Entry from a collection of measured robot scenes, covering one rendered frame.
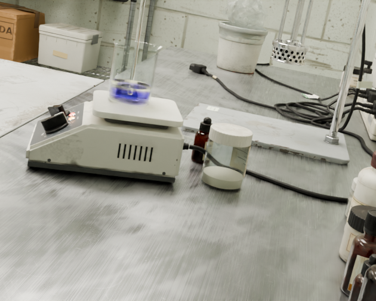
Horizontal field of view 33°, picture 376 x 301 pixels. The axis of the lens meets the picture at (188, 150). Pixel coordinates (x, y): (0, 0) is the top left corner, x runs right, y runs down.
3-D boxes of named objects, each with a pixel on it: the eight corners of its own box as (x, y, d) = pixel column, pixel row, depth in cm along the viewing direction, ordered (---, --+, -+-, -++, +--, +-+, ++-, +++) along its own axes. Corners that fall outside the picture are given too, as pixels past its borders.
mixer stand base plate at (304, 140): (178, 129, 112) (179, 123, 112) (197, 107, 131) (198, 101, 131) (349, 166, 108) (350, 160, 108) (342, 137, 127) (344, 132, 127)
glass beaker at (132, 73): (112, 109, 85) (121, 46, 82) (99, 96, 90) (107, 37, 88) (161, 112, 88) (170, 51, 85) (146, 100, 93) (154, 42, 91)
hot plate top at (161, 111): (92, 116, 81) (92, 110, 81) (92, 94, 93) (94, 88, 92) (184, 128, 83) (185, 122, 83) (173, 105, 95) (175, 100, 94)
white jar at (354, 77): (335, 85, 186) (340, 64, 184) (354, 88, 188) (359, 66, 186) (344, 91, 180) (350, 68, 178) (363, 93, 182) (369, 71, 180)
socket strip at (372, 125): (370, 140, 129) (375, 119, 127) (356, 102, 166) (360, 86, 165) (397, 146, 128) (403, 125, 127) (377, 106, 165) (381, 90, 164)
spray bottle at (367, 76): (351, 99, 170) (361, 60, 166) (355, 97, 173) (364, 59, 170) (364, 103, 168) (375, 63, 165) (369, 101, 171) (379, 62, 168)
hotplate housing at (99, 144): (24, 169, 82) (30, 109, 79) (34, 138, 94) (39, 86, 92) (193, 188, 86) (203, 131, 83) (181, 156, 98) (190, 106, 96)
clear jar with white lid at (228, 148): (209, 191, 86) (221, 135, 83) (194, 174, 91) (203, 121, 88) (249, 192, 88) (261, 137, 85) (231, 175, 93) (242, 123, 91)
